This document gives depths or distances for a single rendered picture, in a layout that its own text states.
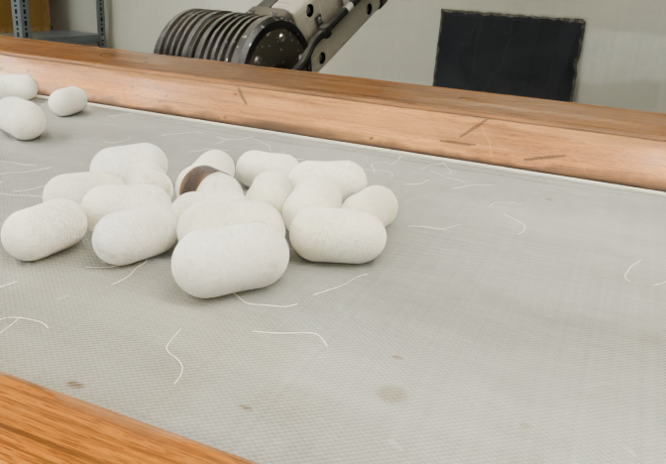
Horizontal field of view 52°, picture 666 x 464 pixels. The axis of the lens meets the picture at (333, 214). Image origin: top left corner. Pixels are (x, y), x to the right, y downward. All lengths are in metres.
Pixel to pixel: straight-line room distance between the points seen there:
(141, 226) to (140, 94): 0.28
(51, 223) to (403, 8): 2.18
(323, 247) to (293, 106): 0.22
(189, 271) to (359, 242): 0.06
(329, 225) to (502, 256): 0.07
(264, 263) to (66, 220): 0.08
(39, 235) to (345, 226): 0.10
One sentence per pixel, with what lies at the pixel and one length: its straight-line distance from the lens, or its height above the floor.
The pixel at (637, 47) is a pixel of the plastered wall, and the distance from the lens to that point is 2.29.
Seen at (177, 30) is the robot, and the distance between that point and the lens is 0.76.
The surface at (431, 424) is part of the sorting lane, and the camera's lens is 0.17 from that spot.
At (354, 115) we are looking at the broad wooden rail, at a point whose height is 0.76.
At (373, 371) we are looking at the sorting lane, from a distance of 0.19.
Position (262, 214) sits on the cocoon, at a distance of 0.24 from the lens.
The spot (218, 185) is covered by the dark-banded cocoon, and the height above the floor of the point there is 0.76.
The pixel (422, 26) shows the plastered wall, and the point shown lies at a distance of 2.37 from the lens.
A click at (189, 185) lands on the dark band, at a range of 0.28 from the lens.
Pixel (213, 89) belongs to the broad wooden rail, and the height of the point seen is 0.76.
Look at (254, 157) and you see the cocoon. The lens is 0.32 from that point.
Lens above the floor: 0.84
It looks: 19 degrees down
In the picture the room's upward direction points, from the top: 3 degrees clockwise
